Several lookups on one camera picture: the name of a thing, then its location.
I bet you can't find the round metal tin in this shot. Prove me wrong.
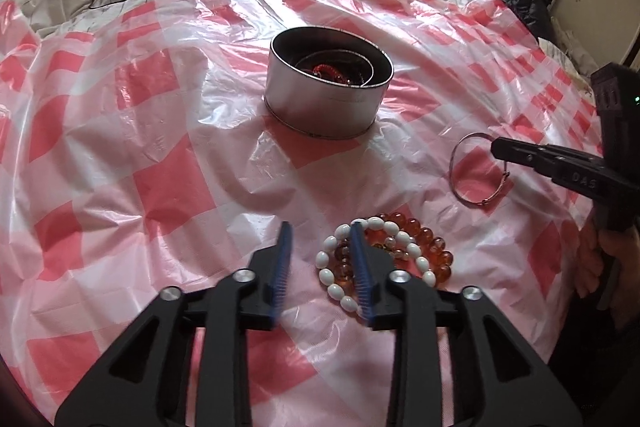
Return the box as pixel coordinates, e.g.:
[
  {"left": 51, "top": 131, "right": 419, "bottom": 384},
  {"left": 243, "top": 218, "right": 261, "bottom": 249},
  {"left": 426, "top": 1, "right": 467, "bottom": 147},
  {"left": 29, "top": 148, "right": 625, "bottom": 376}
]
[{"left": 263, "top": 26, "right": 393, "bottom": 140}]

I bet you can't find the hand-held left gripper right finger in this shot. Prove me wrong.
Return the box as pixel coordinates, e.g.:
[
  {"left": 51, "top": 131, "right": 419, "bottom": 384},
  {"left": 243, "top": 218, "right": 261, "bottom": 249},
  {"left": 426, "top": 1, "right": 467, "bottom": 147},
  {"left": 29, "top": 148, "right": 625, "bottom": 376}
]
[{"left": 348, "top": 223, "right": 583, "bottom": 427}]

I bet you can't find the person's right hand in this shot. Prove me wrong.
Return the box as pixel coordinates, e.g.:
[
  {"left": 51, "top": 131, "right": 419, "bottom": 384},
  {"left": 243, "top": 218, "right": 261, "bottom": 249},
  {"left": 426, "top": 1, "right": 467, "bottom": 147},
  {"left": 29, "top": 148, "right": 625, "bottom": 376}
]
[{"left": 575, "top": 222, "right": 640, "bottom": 308}]

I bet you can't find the white bead bracelet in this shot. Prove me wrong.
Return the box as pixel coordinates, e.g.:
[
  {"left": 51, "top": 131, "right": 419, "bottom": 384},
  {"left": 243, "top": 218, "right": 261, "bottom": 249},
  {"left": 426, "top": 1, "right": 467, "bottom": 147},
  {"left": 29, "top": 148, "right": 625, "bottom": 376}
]
[{"left": 316, "top": 217, "right": 438, "bottom": 313}]

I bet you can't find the red checkered plastic sheet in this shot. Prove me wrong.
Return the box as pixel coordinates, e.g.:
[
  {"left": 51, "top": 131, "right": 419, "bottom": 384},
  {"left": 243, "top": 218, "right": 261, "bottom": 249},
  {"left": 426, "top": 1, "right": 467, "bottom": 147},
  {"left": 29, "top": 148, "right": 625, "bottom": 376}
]
[{"left": 0, "top": 0, "right": 640, "bottom": 427}]

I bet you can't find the red bead bracelet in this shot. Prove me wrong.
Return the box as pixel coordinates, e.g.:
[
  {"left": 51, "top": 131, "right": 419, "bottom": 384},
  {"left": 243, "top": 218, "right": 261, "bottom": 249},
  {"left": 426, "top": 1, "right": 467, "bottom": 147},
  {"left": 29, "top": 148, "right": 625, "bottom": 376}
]
[{"left": 300, "top": 62, "right": 351, "bottom": 84}]

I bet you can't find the amber bead bracelet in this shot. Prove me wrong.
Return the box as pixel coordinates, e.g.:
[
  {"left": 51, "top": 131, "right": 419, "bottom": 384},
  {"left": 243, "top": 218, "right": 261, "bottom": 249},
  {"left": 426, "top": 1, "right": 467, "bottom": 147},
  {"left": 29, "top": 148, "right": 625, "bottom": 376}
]
[{"left": 332, "top": 209, "right": 455, "bottom": 293}]

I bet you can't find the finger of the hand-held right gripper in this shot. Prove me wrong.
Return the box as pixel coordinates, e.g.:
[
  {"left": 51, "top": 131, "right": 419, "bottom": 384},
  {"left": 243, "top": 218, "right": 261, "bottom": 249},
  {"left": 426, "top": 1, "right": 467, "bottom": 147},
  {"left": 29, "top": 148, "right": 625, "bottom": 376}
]
[{"left": 491, "top": 137, "right": 608, "bottom": 198}]

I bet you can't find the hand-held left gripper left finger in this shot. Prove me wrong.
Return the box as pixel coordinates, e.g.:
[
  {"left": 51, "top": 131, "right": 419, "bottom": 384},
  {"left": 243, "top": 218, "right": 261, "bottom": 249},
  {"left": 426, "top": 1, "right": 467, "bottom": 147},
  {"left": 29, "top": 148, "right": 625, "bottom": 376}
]
[{"left": 54, "top": 222, "right": 296, "bottom": 427}]

